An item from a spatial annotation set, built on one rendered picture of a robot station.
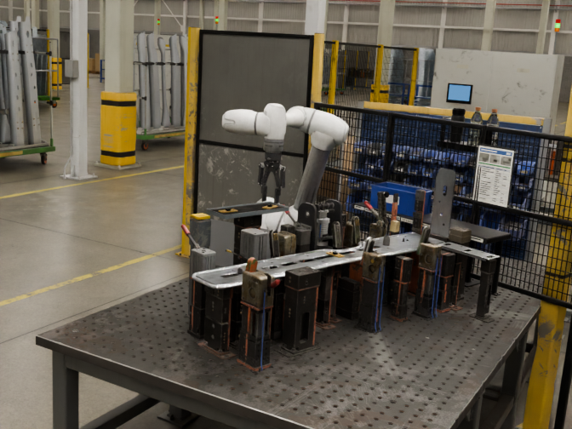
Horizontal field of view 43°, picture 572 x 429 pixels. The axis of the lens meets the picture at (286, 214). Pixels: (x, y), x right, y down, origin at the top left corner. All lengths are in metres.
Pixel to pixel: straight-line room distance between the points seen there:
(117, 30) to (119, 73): 0.61
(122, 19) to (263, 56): 5.25
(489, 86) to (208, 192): 5.02
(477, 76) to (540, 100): 0.89
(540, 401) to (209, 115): 3.65
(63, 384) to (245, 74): 3.59
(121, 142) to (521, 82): 5.63
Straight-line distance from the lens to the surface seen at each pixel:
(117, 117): 11.01
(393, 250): 3.40
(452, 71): 10.40
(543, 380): 4.00
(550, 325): 3.90
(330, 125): 3.75
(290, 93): 5.88
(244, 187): 6.19
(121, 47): 11.01
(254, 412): 2.52
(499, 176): 3.88
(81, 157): 10.24
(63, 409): 3.20
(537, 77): 10.13
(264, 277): 2.67
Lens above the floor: 1.87
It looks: 13 degrees down
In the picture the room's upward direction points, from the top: 4 degrees clockwise
